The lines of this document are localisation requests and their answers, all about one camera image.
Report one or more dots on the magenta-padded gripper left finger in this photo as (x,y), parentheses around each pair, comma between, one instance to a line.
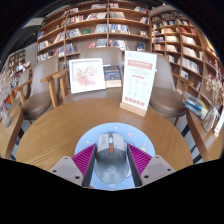
(83,160)

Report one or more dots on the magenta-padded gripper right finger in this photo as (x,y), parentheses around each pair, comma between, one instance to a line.
(140,160)

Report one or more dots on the grey computer mouse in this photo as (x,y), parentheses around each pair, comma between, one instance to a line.
(111,160)

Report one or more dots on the round light blue mouse pad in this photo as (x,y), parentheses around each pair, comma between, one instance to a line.
(113,127)

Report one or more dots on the beige padded wooden-armed chair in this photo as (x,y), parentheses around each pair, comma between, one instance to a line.
(100,53)
(164,100)
(38,96)
(21,88)

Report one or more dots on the round wooden side table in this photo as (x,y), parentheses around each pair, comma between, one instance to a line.
(10,133)
(206,143)

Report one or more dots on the stack of blue books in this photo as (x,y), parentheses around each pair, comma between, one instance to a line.
(195,106)

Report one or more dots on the white red sign wooden base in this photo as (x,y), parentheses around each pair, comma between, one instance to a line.
(138,81)

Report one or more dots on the glass vase with pale flowers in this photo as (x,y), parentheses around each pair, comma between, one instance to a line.
(210,120)

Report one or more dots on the white floral picture card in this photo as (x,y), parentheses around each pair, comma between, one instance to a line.
(87,76)

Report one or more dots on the small white table sign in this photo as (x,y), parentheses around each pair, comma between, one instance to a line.
(220,125)

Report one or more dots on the dark standing book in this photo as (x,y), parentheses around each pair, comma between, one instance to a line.
(112,75)

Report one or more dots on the curved wooden bookshelf with books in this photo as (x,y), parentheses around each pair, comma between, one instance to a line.
(186,50)

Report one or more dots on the small distant wooden bookshelf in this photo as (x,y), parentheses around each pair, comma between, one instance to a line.
(16,60)

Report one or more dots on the wide wooden bookshelf with books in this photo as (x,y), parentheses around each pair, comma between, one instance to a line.
(93,26)

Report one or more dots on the white hanging ceiling panel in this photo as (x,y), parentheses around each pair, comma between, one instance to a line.
(32,22)

